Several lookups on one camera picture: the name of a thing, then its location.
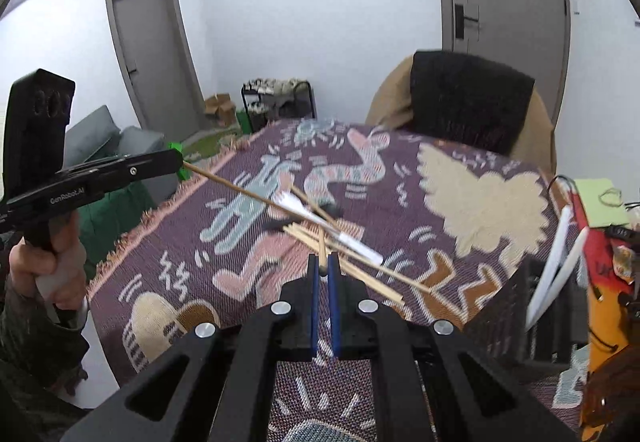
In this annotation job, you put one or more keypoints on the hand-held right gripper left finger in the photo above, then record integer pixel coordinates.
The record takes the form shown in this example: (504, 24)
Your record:
(315, 307)

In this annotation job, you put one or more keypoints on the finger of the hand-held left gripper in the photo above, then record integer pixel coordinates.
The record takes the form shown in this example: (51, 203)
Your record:
(150, 168)

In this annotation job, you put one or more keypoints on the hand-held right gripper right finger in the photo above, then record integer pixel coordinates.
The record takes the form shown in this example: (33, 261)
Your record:
(334, 307)

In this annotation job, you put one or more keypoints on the green paper sheet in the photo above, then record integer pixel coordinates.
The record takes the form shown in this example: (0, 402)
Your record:
(595, 202)

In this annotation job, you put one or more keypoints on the person's left hand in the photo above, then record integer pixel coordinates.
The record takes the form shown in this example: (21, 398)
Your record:
(25, 267)

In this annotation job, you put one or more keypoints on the bright green plastic item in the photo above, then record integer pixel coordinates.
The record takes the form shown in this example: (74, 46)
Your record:
(176, 147)

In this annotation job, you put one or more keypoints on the small black utensil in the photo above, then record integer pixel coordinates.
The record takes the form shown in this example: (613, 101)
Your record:
(332, 210)

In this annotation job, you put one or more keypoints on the green bag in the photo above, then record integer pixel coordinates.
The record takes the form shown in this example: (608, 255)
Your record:
(242, 120)

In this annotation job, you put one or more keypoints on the grey sofa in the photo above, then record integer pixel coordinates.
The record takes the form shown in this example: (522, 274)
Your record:
(95, 137)

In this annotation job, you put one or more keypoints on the black cloth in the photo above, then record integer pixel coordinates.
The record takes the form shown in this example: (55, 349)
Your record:
(470, 97)

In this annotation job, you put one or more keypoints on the red orange printed sheet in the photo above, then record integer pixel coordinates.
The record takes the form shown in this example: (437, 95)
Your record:
(597, 247)

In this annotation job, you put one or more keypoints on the person's left forearm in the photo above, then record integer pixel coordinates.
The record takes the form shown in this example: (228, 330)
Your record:
(30, 352)

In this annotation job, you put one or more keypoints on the black shoe rack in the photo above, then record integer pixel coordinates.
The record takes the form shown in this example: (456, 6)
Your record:
(280, 105)

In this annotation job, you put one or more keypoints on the tan chair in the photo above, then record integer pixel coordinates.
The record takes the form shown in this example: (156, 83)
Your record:
(390, 97)

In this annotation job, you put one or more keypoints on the printed blanket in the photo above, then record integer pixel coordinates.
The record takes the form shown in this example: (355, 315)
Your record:
(450, 172)

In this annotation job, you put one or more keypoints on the black utensil holder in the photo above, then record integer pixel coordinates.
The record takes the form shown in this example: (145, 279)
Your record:
(505, 317)

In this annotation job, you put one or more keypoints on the white plastic utensil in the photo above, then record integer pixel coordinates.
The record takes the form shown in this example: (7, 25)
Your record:
(360, 248)
(567, 269)
(557, 252)

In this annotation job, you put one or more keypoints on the green floor rug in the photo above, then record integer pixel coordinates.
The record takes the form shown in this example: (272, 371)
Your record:
(210, 140)

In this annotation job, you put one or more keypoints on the plain grey door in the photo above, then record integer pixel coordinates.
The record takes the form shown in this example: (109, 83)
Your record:
(150, 62)

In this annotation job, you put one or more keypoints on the cardboard box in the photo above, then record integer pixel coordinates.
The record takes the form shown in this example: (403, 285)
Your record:
(220, 110)

